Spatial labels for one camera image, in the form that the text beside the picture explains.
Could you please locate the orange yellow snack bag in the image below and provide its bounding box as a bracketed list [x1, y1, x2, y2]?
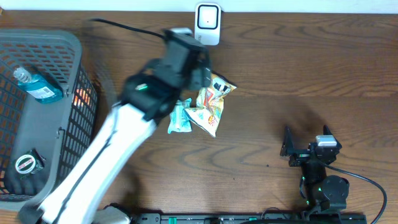
[185, 73, 236, 138]

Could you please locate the teal wet wipes pack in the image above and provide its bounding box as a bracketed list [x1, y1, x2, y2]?
[168, 98, 192, 134]

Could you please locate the green round-label box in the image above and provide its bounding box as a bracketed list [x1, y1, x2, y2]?
[13, 149, 46, 179]

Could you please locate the orange white Kleenex tissue pack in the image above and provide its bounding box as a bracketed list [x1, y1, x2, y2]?
[73, 88, 91, 108]

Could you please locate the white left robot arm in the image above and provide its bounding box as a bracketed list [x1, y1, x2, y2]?
[18, 28, 211, 223]

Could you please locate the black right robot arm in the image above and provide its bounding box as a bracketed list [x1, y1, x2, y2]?
[280, 126, 349, 213]

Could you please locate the white barcode scanner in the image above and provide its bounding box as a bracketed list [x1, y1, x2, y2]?
[195, 2, 221, 45]

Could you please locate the grey plastic mesh basket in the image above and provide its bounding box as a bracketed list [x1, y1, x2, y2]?
[1, 29, 97, 210]

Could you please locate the blue mouthwash bottle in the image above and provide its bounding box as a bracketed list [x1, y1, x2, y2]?
[13, 67, 63, 104]

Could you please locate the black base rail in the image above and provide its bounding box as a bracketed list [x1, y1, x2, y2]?
[96, 203, 368, 224]

